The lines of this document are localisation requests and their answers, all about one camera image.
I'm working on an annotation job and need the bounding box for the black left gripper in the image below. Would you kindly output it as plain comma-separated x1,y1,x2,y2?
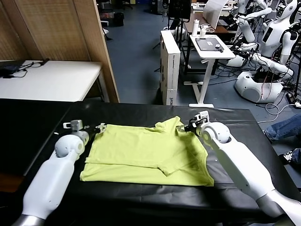
82,122,108,137

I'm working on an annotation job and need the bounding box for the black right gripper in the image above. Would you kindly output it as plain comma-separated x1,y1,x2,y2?
176,121,201,134

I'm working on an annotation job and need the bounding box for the yellow-green printed t-shirt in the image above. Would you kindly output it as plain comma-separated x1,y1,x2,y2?
79,115,215,187

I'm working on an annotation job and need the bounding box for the tall white cardboard box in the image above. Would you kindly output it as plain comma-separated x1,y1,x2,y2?
159,30,181,106

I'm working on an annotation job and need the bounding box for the white rectangular table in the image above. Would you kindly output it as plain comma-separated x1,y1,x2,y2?
0,60,103,103

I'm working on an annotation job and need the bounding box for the black covered side table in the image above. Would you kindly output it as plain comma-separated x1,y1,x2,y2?
0,98,71,177

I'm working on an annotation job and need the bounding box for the black plastic table cover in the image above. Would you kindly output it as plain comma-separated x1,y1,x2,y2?
14,103,301,226

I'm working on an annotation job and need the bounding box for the white height-adjustable desk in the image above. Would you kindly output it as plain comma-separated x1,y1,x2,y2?
183,35,236,108

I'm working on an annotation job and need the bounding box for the closed grey laptop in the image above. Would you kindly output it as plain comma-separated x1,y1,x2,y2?
195,38,221,51

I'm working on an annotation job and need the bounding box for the white cup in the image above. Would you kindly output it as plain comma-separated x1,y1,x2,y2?
199,24,209,38

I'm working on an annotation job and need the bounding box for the white drink bottle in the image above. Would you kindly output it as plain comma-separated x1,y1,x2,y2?
191,19,199,38

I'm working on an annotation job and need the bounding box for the blue jeans leg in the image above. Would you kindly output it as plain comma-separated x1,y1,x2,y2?
264,114,301,142
291,147,301,163

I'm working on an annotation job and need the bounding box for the wooden partition screen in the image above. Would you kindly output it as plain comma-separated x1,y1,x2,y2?
0,0,120,104

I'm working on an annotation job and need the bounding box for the black laptop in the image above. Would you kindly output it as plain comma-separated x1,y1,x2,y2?
0,60,26,73

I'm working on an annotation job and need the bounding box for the black white sneaker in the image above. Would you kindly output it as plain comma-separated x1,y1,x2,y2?
278,150,294,165

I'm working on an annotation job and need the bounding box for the brown wooden desk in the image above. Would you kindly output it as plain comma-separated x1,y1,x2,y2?
183,13,238,35

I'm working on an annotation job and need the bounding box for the black trash bin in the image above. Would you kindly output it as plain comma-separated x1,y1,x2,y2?
114,12,125,27

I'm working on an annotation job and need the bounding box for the black monitor on stand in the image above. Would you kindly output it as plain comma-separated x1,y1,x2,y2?
167,0,192,70

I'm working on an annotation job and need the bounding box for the open white laptop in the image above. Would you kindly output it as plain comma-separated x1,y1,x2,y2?
202,0,228,29

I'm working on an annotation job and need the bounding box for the white humanoid robot with base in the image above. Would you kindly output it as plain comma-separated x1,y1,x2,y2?
227,0,299,104

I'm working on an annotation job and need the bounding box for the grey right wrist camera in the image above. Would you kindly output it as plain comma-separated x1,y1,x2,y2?
193,110,211,123

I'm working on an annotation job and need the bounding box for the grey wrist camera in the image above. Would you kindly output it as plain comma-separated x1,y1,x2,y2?
63,120,84,131
193,110,211,123

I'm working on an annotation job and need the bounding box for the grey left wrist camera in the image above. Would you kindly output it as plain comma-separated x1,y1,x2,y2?
63,120,84,131

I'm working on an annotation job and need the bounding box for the white floor cable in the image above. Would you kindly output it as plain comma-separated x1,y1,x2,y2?
257,102,301,124

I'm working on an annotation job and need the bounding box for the black cable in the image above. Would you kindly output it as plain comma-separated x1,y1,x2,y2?
2,58,50,79

